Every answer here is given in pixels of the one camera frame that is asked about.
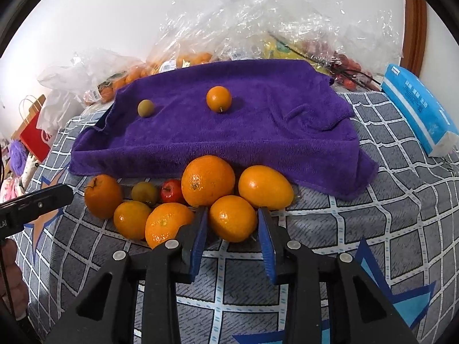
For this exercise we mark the small red fruit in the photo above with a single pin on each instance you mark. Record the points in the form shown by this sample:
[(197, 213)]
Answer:
[(171, 191)]

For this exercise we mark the large orange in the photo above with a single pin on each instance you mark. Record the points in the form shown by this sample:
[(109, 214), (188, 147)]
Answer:
[(208, 181)]

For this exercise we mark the large orange tangerine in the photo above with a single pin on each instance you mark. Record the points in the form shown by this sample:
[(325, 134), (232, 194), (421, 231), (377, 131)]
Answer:
[(103, 196)]

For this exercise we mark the brown kiwi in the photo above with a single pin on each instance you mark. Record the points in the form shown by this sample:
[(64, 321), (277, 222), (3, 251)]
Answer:
[(144, 193)]

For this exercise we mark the blue tissue pack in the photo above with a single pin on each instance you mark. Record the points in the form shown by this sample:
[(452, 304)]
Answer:
[(416, 107)]

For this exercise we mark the purple fluffy item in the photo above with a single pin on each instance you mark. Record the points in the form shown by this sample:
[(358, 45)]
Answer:
[(17, 154)]

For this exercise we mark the red paper bag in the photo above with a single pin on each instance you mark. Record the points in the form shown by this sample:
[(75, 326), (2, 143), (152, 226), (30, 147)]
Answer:
[(36, 136)]

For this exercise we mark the grey checked bed sheet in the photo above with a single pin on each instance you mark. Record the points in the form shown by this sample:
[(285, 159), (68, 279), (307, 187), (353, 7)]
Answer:
[(376, 222)]

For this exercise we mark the small orange citrus with stem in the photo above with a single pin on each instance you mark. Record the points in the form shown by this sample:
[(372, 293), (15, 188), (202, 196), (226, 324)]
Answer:
[(218, 99)]

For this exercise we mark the clear bag of red fruit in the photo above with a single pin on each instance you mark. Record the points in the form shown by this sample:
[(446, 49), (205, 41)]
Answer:
[(344, 53)]

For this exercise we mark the white plastic bag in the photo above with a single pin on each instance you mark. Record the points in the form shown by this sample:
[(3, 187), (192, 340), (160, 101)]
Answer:
[(61, 93)]

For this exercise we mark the oval orange citrus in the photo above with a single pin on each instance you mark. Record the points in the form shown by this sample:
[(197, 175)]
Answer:
[(265, 187)]

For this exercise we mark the person's left hand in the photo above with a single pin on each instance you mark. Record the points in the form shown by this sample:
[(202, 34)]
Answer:
[(16, 276)]

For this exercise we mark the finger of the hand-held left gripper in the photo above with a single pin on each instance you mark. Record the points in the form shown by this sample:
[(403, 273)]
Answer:
[(46, 200)]

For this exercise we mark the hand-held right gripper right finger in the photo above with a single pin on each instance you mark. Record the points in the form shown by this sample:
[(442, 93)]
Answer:
[(267, 247)]

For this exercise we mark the purple towel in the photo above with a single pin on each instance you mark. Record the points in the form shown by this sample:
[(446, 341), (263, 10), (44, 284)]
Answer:
[(233, 132)]

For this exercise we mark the small green kiwi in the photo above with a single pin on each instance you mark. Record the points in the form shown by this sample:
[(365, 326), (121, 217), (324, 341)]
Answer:
[(146, 108)]

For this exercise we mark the brown wooden door frame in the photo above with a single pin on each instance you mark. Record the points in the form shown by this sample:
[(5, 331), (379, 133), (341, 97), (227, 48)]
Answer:
[(416, 25)]

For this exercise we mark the clear bag with yellow contents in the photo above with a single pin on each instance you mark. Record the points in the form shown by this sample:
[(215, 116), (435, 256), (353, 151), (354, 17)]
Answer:
[(265, 25)]

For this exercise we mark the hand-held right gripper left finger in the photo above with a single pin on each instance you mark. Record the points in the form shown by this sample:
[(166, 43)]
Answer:
[(200, 243)]

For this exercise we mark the clear bag of tangerines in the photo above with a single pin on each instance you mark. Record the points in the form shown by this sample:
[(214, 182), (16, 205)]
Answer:
[(190, 43), (118, 75)]

